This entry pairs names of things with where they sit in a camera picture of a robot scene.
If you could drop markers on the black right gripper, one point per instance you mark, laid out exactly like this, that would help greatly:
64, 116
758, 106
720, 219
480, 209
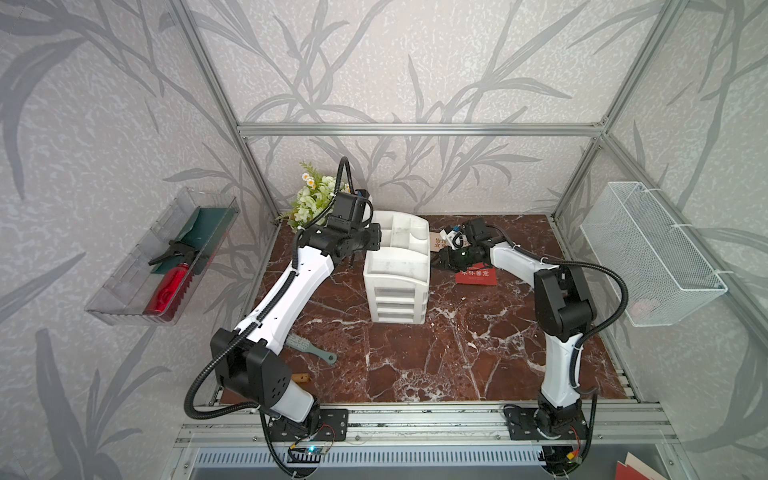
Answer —
446, 260

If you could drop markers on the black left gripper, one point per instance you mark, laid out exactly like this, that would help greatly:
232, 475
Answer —
374, 230

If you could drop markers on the white plastic drawer organizer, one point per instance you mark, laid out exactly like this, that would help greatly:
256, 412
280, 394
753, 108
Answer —
397, 276

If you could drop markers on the beige postcard red characters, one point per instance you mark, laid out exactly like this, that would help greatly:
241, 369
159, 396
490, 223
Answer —
437, 241

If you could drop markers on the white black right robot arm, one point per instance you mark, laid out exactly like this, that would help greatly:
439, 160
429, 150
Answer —
563, 305

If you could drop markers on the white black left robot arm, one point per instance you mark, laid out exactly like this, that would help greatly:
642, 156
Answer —
246, 360

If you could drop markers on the green white artificial flowers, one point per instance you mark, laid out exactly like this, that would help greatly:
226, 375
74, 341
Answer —
312, 204

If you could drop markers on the green hair brush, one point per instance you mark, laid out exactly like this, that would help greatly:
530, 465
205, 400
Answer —
303, 345

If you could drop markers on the green card in tray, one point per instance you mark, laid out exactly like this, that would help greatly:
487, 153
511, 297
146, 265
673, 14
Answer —
204, 230

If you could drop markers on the small wooden block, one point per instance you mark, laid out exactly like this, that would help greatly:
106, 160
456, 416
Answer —
301, 378

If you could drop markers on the black clamp in tray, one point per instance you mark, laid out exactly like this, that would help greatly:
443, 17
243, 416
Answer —
176, 249

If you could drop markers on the red brush in tray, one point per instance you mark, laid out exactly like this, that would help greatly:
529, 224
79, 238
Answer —
169, 292

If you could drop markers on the red paper at bottom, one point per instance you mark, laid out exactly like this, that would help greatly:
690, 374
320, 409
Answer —
635, 469

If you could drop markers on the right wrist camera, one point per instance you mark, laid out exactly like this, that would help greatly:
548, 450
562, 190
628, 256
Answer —
453, 237

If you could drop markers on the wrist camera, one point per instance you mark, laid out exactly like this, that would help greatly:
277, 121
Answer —
453, 237
350, 212

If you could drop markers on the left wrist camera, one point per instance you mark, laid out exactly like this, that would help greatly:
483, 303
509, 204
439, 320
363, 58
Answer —
350, 212

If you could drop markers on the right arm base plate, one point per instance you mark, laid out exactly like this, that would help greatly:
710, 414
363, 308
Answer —
543, 423

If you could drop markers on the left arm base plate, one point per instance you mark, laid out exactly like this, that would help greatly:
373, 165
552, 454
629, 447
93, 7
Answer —
324, 424

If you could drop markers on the clear wall-mounted tray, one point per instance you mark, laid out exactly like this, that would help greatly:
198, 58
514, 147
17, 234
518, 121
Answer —
154, 283

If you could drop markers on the white wire mesh basket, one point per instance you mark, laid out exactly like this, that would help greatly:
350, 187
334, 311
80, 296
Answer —
667, 276

